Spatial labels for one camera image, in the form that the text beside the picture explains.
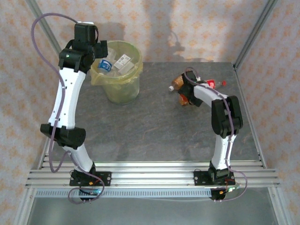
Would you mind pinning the tea bottle with orange cap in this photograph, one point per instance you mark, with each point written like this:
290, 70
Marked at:
182, 100

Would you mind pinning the blue label water bottle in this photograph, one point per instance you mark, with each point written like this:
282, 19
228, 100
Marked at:
104, 65

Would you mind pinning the brown red label drink bottle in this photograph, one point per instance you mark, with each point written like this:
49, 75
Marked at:
177, 82

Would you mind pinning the clear square bottle white label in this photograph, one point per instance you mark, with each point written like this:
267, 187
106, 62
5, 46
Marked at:
123, 61

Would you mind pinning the red label cola bottle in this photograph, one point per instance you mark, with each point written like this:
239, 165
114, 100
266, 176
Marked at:
211, 83

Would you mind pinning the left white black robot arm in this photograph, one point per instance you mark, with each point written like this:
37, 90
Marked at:
66, 98

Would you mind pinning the green mesh waste bin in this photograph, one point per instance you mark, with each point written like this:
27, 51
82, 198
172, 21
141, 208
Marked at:
122, 93

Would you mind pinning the small controller circuit board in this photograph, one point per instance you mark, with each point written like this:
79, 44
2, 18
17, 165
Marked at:
93, 192
230, 189

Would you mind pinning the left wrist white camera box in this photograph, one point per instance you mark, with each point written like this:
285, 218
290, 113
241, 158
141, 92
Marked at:
85, 23

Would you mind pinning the aluminium frame post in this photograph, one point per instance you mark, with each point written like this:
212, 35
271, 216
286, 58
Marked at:
50, 37
254, 35

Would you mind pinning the aluminium table side rail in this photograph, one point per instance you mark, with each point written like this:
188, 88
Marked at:
43, 159
245, 98

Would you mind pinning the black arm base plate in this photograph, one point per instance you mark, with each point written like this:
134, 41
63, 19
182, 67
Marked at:
200, 178
105, 178

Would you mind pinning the aluminium front rail beam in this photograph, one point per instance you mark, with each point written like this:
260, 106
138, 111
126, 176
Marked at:
152, 174

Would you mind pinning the aluminium frame leg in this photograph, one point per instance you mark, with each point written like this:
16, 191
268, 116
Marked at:
24, 206
279, 206

